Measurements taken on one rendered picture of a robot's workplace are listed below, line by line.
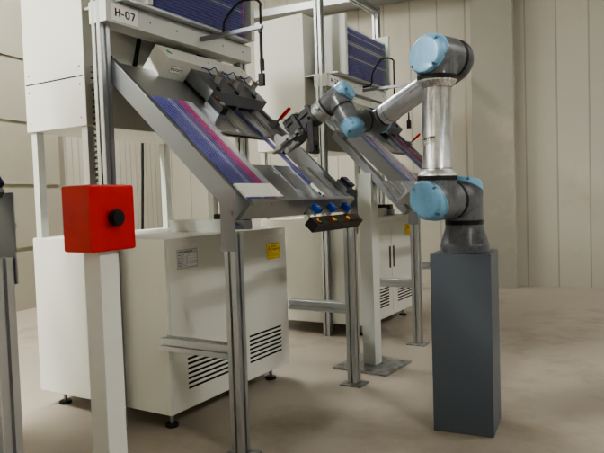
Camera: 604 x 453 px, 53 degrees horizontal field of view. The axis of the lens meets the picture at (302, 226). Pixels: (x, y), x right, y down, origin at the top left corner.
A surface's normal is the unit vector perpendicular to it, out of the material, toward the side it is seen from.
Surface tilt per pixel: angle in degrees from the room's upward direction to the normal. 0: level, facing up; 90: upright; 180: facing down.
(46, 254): 90
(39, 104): 90
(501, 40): 90
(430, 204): 98
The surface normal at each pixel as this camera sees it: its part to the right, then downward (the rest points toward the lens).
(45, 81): -0.51, 0.06
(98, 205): 0.86, 0.00
